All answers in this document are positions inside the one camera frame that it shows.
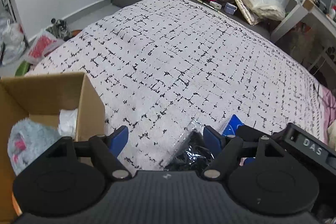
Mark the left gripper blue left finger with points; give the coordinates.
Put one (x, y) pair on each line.
(118, 140)

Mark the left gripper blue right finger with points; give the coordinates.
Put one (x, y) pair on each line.
(214, 141)

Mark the blue tissue pack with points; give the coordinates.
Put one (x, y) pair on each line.
(231, 126)

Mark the black item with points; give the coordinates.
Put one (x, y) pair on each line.
(191, 153)

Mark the pink bed sheet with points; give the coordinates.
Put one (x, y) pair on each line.
(328, 102)

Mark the grey fluffy plush toy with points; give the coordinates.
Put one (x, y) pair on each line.
(27, 141)

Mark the cardboard box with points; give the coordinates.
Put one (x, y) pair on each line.
(41, 98)

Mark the white black patterned bedspread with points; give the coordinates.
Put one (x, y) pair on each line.
(157, 65)

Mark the green leaf floor mat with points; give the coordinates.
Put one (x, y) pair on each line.
(22, 69)

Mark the red white plastic bag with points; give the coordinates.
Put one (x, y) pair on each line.
(43, 45)

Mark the black sneakers on floor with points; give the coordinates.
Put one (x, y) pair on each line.
(59, 29)

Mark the white desk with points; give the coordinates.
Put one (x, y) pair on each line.
(306, 33)

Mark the small lavender box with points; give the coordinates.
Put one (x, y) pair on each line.
(230, 8)

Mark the clear bag with cream fabric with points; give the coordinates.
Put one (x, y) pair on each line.
(254, 11)

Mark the grey white garbage bags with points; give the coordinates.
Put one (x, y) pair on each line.
(12, 41)

